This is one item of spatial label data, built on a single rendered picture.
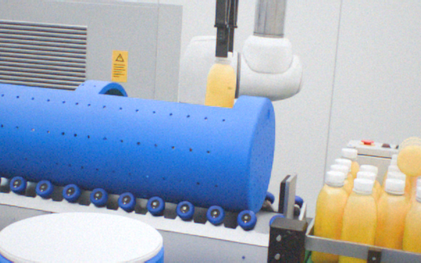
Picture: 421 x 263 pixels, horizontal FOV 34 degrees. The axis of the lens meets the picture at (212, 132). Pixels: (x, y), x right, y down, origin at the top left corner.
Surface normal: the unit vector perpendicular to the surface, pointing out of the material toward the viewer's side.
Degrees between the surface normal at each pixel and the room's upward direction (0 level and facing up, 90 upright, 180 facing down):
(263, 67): 91
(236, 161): 85
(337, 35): 90
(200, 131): 63
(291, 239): 90
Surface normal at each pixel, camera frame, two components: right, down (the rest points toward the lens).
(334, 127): -0.18, 0.16
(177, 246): -0.26, -0.19
